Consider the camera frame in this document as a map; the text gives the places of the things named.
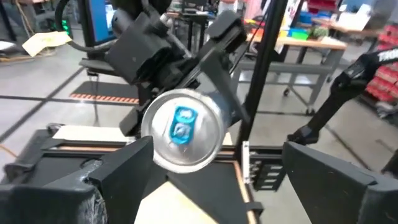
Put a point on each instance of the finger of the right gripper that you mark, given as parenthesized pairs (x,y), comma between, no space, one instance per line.
(217,62)
(133,121)

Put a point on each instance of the silver blue slim can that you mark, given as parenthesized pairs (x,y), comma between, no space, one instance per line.
(183,130)

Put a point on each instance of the yellowish paper sheet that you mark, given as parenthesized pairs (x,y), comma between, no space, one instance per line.
(46,43)

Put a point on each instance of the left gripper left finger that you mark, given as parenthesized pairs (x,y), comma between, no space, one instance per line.
(118,186)

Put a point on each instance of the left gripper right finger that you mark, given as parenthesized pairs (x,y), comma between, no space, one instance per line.
(335,199)

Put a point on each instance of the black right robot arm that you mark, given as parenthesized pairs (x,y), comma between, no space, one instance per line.
(342,90)

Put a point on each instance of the silver metal bracket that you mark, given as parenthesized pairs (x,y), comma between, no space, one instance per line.
(246,161)

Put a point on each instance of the red box stack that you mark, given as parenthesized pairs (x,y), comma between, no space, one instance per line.
(388,81)

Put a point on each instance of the wooden top workbench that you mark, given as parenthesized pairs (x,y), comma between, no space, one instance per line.
(311,42)

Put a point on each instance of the grey computer monitor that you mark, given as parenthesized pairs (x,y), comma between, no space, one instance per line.
(98,21)

